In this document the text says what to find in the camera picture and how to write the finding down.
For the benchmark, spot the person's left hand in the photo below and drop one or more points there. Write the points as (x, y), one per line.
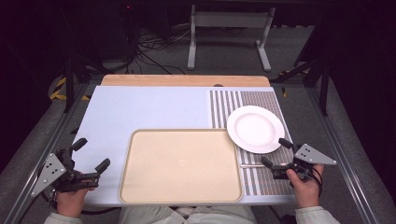
(70, 202)

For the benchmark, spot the black stand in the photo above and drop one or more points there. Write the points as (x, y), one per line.
(323, 87)
(70, 81)

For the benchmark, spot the person's right hand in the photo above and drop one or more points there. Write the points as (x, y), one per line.
(306, 193)

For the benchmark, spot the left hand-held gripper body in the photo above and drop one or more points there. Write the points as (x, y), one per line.
(51, 171)

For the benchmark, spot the grey striped placemat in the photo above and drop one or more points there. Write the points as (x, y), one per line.
(267, 99)

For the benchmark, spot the wooden board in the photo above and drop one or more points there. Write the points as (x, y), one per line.
(183, 81)

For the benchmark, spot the black computer case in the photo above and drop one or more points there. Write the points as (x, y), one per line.
(120, 31)

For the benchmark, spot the white round plate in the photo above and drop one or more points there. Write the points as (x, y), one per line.
(255, 129)

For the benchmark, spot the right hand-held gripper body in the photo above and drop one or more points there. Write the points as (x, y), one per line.
(313, 155)

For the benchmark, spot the aluminium frame rail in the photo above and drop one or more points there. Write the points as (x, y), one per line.
(40, 161)
(345, 161)

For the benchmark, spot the person's lap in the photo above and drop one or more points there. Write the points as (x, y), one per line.
(186, 215)

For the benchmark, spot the grey metal stand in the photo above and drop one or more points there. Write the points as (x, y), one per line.
(229, 20)

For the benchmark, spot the beige plastic tray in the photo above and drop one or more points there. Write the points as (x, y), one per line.
(180, 166)

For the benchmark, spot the silver metal utensil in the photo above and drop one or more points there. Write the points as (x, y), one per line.
(250, 165)

